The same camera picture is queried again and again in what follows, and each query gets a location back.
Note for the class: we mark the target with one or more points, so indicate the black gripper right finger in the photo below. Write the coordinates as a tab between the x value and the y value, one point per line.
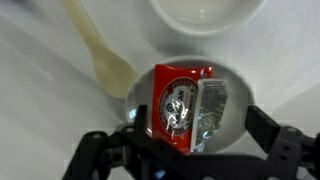
261	127

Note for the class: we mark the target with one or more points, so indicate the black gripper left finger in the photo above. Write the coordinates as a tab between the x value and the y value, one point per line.
140	121

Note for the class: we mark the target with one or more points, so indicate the red sauce sachet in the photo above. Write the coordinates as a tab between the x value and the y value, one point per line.
173	103

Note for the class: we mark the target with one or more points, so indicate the silver sauce sachet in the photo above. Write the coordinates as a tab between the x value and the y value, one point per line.
209	109

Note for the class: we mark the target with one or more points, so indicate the cream plastic spoon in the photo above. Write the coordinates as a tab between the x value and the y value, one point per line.
114	74

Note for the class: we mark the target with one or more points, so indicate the small white cup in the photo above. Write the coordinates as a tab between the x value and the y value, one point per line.
203	18

